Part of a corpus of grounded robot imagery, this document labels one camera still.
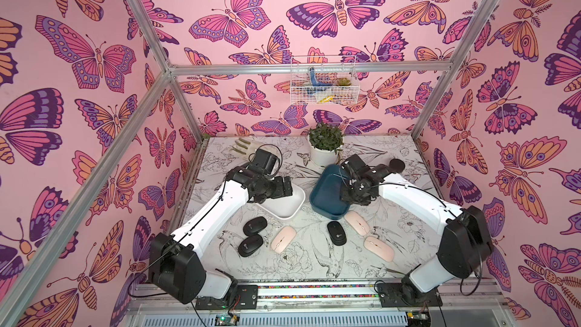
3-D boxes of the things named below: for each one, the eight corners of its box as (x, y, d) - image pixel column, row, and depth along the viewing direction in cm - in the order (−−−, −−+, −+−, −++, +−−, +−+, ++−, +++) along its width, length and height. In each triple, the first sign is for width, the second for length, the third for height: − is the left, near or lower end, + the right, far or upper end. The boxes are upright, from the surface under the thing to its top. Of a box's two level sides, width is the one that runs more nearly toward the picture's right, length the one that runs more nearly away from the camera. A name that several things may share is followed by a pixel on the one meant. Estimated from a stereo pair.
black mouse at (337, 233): (335, 248, 86) (336, 245, 84) (325, 225, 91) (326, 223, 89) (347, 243, 87) (348, 241, 85) (337, 222, 92) (338, 219, 90)
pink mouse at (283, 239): (269, 249, 86) (268, 247, 84) (286, 224, 92) (286, 222, 90) (280, 257, 84) (280, 256, 82) (298, 232, 90) (298, 230, 88)
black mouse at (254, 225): (243, 235, 89) (242, 233, 87) (245, 219, 94) (244, 216, 92) (265, 235, 89) (265, 233, 87) (267, 219, 94) (266, 216, 92)
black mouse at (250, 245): (235, 250, 86) (234, 248, 84) (255, 232, 90) (254, 229, 88) (245, 261, 83) (244, 259, 81) (265, 242, 88) (264, 240, 86)
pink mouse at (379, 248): (361, 247, 86) (362, 245, 84) (366, 235, 89) (367, 233, 87) (390, 263, 82) (391, 262, 80) (394, 250, 85) (396, 248, 83)
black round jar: (388, 175, 107) (391, 168, 103) (385, 166, 111) (388, 159, 106) (402, 175, 107) (406, 168, 103) (399, 166, 110) (402, 159, 106)
